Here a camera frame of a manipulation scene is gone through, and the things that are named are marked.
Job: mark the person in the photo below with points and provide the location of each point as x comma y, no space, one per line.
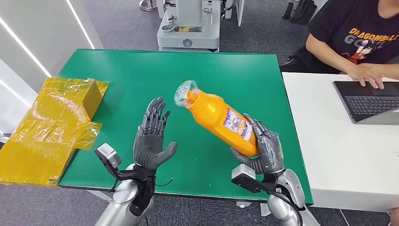
343,31

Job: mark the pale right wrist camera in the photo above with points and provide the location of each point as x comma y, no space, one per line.
243,173

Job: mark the round metal stand foot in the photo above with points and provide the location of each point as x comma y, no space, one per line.
148,4

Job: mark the person's right forearm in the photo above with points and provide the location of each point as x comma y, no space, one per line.
327,56

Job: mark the white desk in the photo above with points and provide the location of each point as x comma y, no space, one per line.
327,156

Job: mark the white panel leg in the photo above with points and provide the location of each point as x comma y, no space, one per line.
240,12

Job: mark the orange plastic bottle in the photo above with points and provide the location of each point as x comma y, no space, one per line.
215,118

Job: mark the black chair base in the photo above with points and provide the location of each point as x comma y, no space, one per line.
302,12

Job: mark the dark grey laptop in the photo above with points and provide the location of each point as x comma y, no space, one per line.
367,103

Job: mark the yellow film wrapped box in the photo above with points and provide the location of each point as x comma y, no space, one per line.
46,131

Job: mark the green table mat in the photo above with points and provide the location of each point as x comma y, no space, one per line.
140,78

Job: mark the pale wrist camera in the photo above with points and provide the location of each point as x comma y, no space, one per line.
107,156
243,173

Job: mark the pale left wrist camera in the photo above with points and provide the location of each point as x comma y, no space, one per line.
107,156

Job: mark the white machine stand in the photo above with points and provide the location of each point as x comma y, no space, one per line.
190,34

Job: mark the person's left forearm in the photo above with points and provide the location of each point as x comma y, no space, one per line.
388,70

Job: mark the person's right hand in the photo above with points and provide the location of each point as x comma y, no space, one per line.
366,75

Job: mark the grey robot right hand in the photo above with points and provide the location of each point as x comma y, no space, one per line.
269,153

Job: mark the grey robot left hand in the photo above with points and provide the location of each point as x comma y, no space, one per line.
149,149

